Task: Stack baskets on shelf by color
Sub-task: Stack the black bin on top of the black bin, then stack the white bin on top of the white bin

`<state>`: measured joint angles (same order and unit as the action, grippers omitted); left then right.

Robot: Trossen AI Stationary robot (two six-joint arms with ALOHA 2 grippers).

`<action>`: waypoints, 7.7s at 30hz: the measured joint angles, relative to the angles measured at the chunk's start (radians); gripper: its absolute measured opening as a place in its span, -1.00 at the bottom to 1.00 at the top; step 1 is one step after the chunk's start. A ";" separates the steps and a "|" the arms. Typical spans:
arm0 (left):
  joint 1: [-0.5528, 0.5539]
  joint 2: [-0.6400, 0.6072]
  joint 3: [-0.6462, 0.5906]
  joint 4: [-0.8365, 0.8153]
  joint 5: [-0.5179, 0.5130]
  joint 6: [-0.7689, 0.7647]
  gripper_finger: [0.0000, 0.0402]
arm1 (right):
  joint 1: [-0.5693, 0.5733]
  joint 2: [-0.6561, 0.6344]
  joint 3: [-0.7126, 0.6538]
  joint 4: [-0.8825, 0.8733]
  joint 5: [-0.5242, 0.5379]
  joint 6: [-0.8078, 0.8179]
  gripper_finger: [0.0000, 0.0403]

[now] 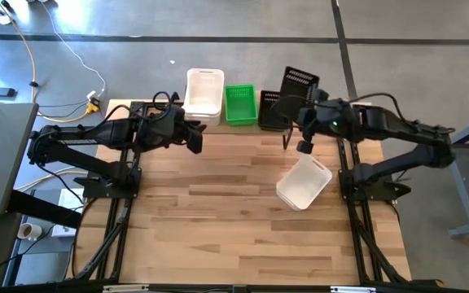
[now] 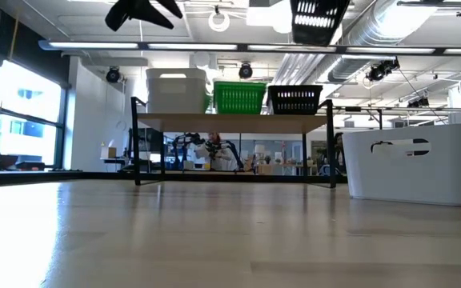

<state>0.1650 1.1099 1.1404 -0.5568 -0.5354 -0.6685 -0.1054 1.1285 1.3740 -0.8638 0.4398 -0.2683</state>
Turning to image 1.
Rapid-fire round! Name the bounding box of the yellow floor cable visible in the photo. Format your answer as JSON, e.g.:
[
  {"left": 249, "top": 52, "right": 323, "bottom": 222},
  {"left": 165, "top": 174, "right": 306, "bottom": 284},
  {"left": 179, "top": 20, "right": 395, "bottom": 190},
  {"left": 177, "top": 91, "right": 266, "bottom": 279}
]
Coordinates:
[{"left": 0, "top": 0, "right": 95, "bottom": 192}]

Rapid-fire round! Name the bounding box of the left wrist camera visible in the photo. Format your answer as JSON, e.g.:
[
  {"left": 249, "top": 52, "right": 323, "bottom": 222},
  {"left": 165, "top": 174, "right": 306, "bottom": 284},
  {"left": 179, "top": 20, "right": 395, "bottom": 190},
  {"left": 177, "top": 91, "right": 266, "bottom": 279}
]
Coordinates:
[{"left": 187, "top": 129, "right": 206, "bottom": 155}]

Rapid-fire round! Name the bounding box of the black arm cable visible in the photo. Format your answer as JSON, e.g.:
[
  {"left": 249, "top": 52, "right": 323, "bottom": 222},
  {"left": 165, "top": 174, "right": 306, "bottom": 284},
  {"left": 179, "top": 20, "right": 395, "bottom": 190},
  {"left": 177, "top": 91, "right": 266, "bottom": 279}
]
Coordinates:
[
  {"left": 270, "top": 92, "right": 409, "bottom": 125},
  {"left": 95, "top": 90, "right": 181, "bottom": 127}
]

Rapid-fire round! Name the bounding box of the grey-blue table frame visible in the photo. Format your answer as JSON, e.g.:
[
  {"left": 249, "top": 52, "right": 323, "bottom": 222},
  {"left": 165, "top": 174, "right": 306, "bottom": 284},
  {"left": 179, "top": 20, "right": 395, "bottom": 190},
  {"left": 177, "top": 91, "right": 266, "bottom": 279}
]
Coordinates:
[{"left": 427, "top": 112, "right": 469, "bottom": 239}]

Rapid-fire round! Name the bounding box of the black aluminium side frame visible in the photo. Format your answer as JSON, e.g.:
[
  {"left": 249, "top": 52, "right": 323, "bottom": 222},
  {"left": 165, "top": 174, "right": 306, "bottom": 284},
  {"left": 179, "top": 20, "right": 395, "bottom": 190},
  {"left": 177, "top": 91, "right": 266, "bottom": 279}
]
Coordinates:
[
  {"left": 331, "top": 103, "right": 409, "bottom": 284},
  {"left": 67, "top": 101, "right": 150, "bottom": 282}
]

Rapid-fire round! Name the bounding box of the white cup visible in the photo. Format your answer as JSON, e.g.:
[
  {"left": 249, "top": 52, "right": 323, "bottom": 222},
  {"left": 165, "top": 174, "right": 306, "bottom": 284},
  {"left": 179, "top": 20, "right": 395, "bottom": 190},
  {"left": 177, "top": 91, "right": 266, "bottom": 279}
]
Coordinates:
[{"left": 17, "top": 222, "right": 43, "bottom": 241}]

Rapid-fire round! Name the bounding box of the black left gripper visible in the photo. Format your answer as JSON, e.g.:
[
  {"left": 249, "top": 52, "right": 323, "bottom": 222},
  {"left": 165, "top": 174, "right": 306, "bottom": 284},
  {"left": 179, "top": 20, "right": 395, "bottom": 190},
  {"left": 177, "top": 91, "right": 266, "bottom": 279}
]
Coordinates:
[{"left": 152, "top": 110, "right": 208, "bottom": 152}]

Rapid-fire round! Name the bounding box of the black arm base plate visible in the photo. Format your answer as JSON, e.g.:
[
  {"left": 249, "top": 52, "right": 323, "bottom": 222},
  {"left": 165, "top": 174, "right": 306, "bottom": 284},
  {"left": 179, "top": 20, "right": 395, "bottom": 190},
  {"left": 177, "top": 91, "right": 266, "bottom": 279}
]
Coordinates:
[
  {"left": 338, "top": 168, "right": 413, "bottom": 203},
  {"left": 74, "top": 165, "right": 142, "bottom": 200}
]

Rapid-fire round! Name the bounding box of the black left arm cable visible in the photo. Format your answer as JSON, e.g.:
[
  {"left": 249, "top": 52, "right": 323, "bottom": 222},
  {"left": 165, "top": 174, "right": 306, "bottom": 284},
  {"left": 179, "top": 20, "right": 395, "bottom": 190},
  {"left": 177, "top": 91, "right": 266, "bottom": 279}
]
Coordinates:
[{"left": 95, "top": 90, "right": 181, "bottom": 127}]

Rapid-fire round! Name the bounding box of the black aluminium crossbar with plates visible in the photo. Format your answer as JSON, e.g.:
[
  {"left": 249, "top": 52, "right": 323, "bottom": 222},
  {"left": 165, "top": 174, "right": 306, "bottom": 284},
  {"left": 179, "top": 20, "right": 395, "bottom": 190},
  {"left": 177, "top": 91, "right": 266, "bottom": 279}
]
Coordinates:
[{"left": 67, "top": 280, "right": 443, "bottom": 293}]

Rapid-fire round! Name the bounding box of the grey desk top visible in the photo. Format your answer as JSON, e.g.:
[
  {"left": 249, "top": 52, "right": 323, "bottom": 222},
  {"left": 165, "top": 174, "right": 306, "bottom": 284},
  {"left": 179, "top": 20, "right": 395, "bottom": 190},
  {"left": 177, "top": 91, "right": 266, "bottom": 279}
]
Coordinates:
[{"left": 0, "top": 102, "right": 40, "bottom": 221}]

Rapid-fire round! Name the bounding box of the silver label plate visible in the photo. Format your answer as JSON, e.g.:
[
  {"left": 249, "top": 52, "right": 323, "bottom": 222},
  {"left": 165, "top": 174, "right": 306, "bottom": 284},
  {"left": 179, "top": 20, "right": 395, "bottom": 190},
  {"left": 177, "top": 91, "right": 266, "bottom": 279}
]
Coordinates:
[
  {"left": 103, "top": 284, "right": 150, "bottom": 292},
  {"left": 331, "top": 286, "right": 376, "bottom": 293}
]

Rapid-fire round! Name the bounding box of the black desk beam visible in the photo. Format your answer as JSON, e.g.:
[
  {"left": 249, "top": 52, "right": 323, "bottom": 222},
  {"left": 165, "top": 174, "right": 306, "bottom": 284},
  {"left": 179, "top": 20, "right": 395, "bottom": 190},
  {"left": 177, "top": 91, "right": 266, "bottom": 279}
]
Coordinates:
[{"left": 6, "top": 189, "right": 81, "bottom": 230}]

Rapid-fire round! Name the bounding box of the white box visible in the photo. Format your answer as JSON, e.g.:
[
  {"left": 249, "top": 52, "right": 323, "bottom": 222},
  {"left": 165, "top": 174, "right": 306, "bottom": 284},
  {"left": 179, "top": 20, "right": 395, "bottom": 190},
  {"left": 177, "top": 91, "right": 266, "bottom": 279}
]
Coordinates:
[{"left": 50, "top": 187, "right": 85, "bottom": 238}]

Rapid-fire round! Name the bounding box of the white floor cable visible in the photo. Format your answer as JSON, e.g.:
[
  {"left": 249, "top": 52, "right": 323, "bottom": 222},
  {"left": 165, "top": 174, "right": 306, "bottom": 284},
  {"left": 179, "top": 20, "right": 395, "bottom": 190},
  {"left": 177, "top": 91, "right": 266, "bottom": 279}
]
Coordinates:
[{"left": 38, "top": 0, "right": 107, "bottom": 98}]

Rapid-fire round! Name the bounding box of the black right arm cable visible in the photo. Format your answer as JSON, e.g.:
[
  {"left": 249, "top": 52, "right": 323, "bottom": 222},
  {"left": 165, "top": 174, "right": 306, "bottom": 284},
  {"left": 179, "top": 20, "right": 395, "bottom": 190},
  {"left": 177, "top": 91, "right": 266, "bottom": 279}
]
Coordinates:
[{"left": 270, "top": 92, "right": 409, "bottom": 125}]

